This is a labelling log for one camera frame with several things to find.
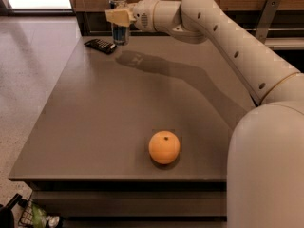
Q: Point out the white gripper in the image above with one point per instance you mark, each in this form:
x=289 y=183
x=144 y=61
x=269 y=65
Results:
x=142 y=15

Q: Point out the Red Bull can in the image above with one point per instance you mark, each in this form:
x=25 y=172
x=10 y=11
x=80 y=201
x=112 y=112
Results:
x=120 y=34

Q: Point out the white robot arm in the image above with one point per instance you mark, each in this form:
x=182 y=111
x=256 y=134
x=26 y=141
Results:
x=265 y=167

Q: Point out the orange fruit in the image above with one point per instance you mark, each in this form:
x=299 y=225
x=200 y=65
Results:
x=164 y=147

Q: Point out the grey cabinet drawer front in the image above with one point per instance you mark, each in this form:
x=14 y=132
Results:
x=132 y=204

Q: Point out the black object on floor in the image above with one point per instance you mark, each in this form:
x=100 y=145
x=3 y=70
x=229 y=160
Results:
x=6 y=215

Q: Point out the horizontal metal rail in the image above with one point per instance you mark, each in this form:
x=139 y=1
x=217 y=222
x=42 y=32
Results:
x=271 y=33

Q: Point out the right metal bracket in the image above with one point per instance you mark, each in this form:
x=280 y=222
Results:
x=266 y=19

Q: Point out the wire basket with items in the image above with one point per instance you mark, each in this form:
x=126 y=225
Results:
x=33 y=216

